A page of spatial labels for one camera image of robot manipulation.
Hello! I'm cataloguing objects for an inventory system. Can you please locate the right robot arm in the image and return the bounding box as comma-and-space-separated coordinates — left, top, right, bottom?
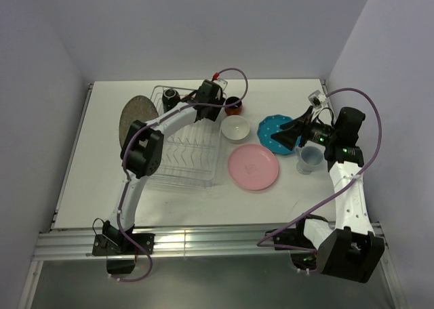
269, 106, 385, 283

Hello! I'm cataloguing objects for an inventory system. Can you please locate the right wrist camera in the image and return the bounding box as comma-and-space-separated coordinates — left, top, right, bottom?
308, 90, 329, 111

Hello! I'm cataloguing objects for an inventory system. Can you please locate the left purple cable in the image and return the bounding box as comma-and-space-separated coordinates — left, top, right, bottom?
115, 66, 249, 283

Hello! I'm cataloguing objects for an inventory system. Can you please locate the black mug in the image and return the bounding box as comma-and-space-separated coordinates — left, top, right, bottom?
161, 89, 181, 112

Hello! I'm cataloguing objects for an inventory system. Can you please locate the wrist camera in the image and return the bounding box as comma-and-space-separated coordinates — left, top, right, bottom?
308, 90, 329, 111
211, 73, 228, 92

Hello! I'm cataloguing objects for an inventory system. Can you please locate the white bowl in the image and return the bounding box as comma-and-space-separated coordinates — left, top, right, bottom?
220, 115, 250, 144

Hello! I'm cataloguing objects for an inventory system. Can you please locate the black and orange cup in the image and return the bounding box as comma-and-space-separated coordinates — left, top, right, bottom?
224, 96, 243, 116

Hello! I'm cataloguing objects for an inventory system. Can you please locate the aluminium mounting rail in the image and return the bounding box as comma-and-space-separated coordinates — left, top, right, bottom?
33, 220, 387, 261

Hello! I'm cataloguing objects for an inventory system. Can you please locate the white wire dish rack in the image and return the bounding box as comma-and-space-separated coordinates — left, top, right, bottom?
142, 85, 227, 188

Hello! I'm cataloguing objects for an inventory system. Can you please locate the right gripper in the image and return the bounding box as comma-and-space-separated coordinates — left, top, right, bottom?
271, 106, 338, 150

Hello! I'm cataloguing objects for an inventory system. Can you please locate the blue polka dot plate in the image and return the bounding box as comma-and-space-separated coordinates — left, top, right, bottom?
256, 115, 295, 156

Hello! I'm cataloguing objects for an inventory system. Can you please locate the light blue footed cup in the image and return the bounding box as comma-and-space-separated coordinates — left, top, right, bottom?
295, 146, 323, 175

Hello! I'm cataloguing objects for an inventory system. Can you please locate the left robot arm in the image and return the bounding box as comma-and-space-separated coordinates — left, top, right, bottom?
102, 79, 226, 254

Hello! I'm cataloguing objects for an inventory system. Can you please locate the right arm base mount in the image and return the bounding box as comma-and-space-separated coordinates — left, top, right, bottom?
273, 228, 317, 272

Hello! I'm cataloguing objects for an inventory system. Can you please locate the pink plate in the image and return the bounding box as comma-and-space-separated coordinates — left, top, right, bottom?
227, 144, 279, 190

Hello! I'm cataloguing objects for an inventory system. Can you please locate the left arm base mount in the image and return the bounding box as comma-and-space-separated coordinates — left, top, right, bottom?
92, 234, 142, 276

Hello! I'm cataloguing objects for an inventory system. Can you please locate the speckled grey plate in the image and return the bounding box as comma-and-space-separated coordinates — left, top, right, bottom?
119, 96, 159, 146

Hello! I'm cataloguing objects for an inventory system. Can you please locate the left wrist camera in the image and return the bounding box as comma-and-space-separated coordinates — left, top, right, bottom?
211, 73, 228, 92

